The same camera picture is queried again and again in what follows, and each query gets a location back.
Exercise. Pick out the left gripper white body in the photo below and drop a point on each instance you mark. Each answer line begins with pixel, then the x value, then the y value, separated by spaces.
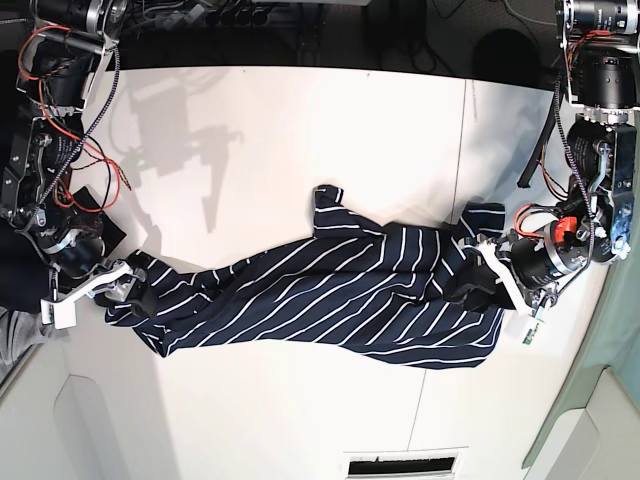
pixel 487 251

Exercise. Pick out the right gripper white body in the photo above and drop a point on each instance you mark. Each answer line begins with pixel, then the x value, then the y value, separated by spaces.
pixel 115 280

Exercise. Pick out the navy white striped t-shirt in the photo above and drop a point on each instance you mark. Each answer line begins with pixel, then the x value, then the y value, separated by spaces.
pixel 375 290

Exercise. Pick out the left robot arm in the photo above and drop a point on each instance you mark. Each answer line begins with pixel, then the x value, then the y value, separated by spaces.
pixel 526 263

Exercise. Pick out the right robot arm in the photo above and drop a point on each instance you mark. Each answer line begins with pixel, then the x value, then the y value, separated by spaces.
pixel 56 181

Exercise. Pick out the black garment on table edge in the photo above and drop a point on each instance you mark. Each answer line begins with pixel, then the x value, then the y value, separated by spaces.
pixel 73 244

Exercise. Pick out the grey cloth at left edge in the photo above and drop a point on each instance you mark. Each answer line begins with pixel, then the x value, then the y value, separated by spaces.
pixel 19 332

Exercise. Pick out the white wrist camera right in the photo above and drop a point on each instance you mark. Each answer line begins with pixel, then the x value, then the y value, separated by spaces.
pixel 61 315

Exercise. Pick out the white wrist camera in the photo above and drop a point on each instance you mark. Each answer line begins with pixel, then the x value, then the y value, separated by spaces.
pixel 522 329
pixel 61 315

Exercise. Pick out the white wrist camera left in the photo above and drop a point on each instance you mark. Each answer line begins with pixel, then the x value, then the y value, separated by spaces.
pixel 522 329

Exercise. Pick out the white slotted vent frame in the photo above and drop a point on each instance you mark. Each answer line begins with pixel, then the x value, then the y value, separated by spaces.
pixel 405 465

